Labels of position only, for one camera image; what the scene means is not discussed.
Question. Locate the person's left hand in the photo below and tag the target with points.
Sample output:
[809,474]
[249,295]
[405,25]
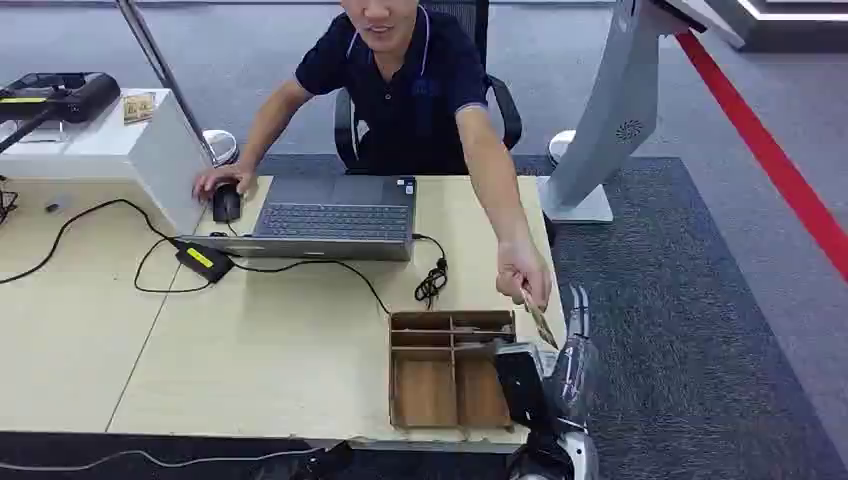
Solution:
[523,265]

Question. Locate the person's right hand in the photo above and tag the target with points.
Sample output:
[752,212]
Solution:
[228,175]

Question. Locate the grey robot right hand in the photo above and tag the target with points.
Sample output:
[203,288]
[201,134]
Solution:
[570,384]

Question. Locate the black computer mouse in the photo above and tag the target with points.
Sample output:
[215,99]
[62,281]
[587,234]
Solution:
[226,204]

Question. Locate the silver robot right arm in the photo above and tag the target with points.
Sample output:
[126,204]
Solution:
[563,460]

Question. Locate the white round base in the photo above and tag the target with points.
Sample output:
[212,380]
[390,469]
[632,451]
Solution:
[560,142]
[224,144]

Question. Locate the white cabinet box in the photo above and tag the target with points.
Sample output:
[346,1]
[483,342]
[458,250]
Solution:
[146,159]

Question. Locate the black power adapter yellow label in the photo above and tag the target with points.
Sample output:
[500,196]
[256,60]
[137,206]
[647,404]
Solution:
[202,260]

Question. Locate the grey laptop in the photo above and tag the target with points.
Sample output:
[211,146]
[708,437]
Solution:
[331,218]

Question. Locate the small tan card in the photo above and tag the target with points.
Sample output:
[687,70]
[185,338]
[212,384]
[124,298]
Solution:
[138,108]

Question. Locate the metal pole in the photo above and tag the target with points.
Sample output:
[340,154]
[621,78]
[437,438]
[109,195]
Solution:
[166,79]

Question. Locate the wooden card box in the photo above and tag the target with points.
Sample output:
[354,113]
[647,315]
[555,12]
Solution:
[450,391]

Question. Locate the black office chair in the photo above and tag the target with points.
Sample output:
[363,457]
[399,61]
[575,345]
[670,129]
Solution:
[507,106]

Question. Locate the black device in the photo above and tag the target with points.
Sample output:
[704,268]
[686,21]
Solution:
[79,96]

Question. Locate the white kiosk stand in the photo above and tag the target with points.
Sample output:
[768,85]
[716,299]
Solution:
[609,112]

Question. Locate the small grey object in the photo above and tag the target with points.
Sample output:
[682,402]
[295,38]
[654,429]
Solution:
[55,206]

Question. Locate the person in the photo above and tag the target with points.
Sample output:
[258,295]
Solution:
[411,86]

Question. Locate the dark platform with light strip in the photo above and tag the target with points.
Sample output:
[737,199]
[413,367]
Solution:
[795,26]

